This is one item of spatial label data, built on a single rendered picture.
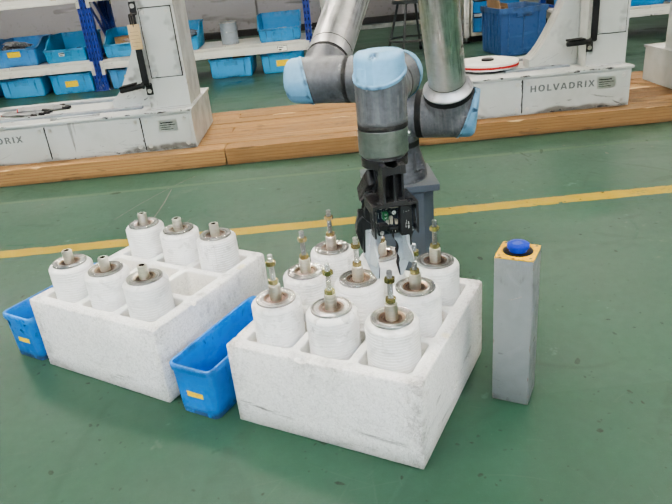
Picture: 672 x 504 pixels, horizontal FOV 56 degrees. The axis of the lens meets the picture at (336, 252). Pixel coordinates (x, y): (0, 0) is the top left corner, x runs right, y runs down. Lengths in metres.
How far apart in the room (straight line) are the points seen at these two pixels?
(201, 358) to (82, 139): 2.00
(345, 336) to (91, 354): 0.64
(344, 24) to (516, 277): 0.53
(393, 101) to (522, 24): 4.67
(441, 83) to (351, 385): 0.72
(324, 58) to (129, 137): 2.19
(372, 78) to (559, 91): 2.37
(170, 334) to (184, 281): 0.23
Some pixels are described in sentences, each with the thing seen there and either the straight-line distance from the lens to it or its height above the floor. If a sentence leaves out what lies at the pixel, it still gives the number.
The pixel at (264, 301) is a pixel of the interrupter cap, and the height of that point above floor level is 0.25.
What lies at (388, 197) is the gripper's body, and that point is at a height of 0.49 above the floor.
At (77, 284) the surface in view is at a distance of 1.54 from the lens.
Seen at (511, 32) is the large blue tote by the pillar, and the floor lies 0.18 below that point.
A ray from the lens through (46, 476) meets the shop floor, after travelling 1.36.
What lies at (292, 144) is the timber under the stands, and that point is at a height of 0.07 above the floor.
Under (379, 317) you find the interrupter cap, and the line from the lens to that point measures 1.10.
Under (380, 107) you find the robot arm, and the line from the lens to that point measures 0.92.
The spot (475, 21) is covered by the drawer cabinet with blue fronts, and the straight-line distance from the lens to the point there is 6.51.
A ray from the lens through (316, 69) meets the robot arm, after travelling 1.05.
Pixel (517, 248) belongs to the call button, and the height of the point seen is 0.33.
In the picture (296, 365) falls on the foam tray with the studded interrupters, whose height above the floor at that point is 0.17.
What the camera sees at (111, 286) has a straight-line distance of 1.44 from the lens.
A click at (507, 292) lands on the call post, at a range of 1.19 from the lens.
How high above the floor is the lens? 0.82
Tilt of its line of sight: 24 degrees down
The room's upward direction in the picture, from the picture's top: 6 degrees counter-clockwise
